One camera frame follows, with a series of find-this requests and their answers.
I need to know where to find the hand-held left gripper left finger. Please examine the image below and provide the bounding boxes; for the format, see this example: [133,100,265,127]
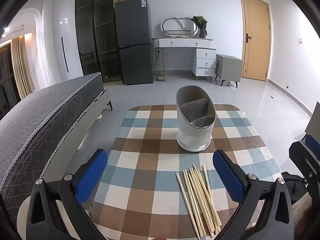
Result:
[26,149,108,240]

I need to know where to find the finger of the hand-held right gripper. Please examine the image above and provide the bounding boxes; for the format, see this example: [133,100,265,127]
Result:
[289,134,320,193]

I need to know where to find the beige curtain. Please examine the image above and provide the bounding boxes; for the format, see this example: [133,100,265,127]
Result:
[11,36,35,100]

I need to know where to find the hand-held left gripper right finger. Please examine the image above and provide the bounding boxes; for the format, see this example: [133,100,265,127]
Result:
[212,149,295,240]

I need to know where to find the dark grey refrigerator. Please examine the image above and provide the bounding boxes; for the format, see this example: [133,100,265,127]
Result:
[114,0,154,86]

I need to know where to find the white dressing table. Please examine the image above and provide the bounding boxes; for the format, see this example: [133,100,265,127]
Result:
[152,37,217,83]

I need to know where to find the pile of wooden chopsticks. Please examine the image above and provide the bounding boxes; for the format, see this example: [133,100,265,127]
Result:
[176,164,222,233]

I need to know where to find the grey white utensil holder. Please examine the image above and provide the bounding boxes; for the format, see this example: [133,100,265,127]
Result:
[176,85,216,152]

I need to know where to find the dark grey quilted mattress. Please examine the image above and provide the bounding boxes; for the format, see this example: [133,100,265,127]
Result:
[0,72,104,215]

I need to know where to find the black bag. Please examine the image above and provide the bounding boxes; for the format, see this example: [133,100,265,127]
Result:
[281,172,310,205]

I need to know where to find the grey nightstand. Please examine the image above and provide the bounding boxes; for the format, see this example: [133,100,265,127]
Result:
[215,54,243,88]

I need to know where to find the beige textured fabric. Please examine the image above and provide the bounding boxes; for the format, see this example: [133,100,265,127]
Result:
[291,194,314,222]

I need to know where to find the dark window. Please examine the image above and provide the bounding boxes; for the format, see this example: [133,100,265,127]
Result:
[0,42,20,115]

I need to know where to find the wooden door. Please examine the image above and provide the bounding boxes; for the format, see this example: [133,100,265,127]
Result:
[239,0,272,82]

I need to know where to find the dark glass cabinet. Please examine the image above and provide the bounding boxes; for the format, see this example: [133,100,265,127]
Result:
[75,0,123,83]

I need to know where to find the oval mirror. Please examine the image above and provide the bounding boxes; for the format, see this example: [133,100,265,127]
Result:
[160,17,200,39]

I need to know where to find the checkered tablecloth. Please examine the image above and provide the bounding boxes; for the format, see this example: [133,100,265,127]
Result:
[89,104,280,240]

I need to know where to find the grey bed frame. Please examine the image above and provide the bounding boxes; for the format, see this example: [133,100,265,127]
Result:
[42,89,113,175]

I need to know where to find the white wardrobe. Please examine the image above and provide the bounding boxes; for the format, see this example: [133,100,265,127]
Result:
[35,0,84,92]

